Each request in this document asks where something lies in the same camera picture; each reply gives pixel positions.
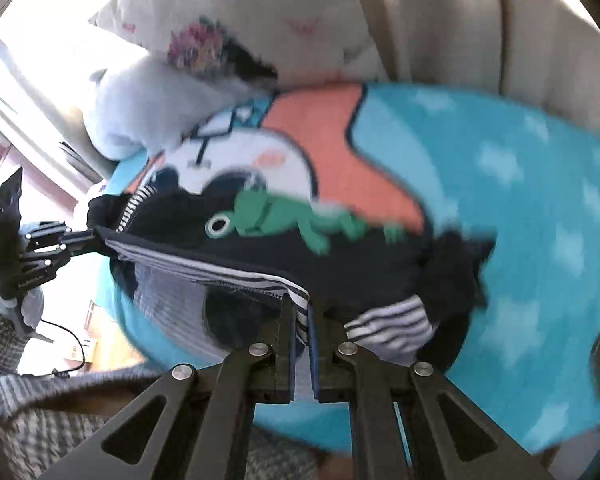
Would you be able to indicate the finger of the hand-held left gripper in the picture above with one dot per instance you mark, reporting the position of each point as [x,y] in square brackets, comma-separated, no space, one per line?
[50,261]
[55,236]

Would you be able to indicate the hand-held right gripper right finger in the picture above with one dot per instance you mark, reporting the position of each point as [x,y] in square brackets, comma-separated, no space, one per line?
[323,360]

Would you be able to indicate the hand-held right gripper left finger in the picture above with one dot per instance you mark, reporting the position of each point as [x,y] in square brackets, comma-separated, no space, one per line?
[284,360]

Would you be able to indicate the black frog-print child shirt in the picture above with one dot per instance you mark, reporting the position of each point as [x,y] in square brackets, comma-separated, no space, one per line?
[280,270]

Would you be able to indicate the person's left forearm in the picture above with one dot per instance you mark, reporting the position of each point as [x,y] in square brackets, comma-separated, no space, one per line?
[0,345]

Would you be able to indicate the person's left hand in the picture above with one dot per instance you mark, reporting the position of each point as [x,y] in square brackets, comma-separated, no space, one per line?
[29,307]

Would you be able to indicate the plain white pillow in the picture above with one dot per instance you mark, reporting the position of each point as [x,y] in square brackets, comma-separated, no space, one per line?
[145,105]

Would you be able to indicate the person's checked clothing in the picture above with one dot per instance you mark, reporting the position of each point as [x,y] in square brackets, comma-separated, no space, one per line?
[45,425]

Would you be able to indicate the blue printed blanket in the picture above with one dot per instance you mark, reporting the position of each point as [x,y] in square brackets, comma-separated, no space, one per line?
[520,240]

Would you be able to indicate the white floral pillow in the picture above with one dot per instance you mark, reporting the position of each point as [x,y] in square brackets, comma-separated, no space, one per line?
[260,10]

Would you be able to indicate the beige padded headboard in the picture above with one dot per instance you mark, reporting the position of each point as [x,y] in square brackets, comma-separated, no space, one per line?
[455,25]

